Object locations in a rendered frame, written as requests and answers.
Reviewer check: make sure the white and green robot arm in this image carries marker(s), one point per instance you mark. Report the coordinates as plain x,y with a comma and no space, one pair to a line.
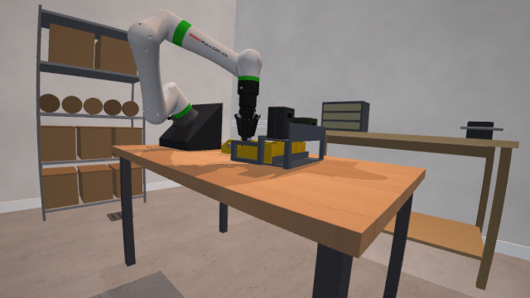
145,37

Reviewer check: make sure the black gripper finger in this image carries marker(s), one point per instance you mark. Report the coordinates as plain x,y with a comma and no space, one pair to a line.
251,126
241,125

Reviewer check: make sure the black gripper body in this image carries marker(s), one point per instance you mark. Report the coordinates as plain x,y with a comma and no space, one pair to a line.
247,102

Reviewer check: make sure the yellow open-front bin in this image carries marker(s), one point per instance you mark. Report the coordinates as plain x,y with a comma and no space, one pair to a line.
271,149
300,147
293,146
226,150

